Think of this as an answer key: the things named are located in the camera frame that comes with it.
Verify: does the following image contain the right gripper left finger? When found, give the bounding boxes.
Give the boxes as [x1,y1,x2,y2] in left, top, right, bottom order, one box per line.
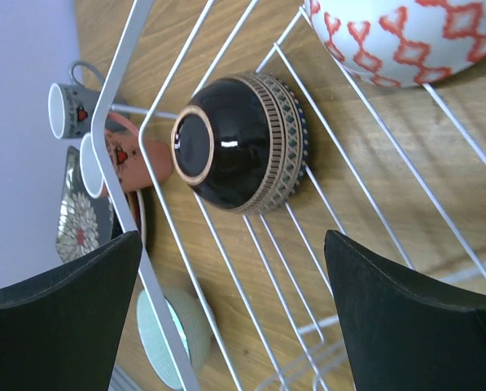
[0,231,142,390]

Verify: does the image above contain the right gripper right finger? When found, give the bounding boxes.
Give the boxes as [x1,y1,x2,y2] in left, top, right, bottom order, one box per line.
[324,230,486,390]

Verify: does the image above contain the black square plate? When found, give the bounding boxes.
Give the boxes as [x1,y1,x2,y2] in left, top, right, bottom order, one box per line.
[55,146,115,263]

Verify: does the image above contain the light green ribbed bowl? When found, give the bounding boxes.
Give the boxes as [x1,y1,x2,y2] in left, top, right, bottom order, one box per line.
[135,287,213,390]

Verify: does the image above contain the blue white floral plate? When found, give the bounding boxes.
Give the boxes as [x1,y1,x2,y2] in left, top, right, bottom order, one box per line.
[126,190,147,246]

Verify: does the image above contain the pink mug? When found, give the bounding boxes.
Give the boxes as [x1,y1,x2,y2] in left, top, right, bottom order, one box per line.
[80,111,173,199]

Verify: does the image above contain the grey mug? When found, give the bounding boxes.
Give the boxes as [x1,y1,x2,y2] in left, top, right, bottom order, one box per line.
[48,60,105,139]

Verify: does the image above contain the dark brown bowl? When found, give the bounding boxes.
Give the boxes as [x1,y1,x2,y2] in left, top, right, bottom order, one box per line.
[171,72,309,214]

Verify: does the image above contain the red white patterned bowl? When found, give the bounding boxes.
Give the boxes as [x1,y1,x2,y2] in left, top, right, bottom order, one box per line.
[304,0,486,88]

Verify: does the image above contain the aluminium frame rail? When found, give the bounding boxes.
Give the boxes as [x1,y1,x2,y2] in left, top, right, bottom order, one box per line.
[107,365,142,391]

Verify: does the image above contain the white wire dish rack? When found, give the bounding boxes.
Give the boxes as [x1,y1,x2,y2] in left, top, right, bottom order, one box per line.
[90,0,486,391]

